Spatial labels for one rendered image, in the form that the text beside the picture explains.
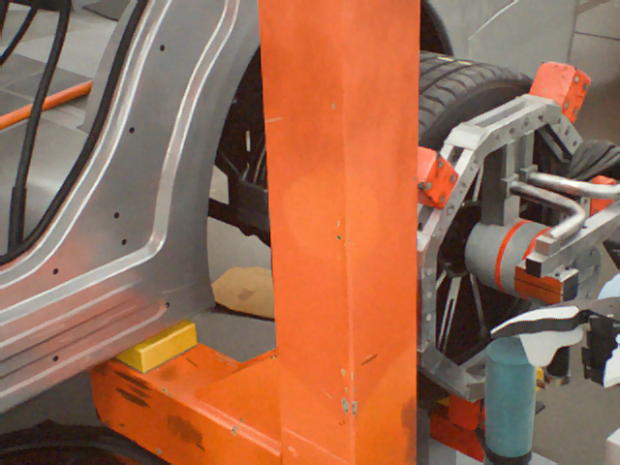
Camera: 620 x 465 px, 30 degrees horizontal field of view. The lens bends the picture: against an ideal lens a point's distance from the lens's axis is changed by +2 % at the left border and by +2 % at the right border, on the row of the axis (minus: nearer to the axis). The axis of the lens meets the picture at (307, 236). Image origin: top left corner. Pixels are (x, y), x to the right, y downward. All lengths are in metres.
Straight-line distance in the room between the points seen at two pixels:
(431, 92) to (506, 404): 0.57
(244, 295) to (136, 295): 1.75
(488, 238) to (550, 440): 1.13
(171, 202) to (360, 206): 0.55
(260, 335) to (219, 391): 1.58
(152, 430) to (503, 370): 0.65
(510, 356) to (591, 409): 1.24
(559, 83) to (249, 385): 0.80
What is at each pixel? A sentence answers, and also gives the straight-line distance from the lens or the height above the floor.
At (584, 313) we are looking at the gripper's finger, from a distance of 1.23.
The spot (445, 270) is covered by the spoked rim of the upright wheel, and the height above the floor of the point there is 0.81.
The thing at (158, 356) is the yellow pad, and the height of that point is 0.70.
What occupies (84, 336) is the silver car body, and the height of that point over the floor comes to 0.82.
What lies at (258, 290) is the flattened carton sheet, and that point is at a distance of 3.84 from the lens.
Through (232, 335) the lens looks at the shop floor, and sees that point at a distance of 3.61.
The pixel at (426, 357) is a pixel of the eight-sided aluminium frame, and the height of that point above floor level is 0.75.
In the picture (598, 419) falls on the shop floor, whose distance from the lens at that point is 3.27.
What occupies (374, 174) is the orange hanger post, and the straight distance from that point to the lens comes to 1.62.
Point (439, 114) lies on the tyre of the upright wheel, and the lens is 2.03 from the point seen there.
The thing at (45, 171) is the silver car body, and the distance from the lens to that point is 2.22.
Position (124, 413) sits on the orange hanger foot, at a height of 0.58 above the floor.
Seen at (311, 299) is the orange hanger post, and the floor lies 1.00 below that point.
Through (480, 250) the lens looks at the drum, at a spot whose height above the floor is 0.88.
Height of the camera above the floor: 1.83
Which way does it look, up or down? 26 degrees down
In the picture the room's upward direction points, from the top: 2 degrees counter-clockwise
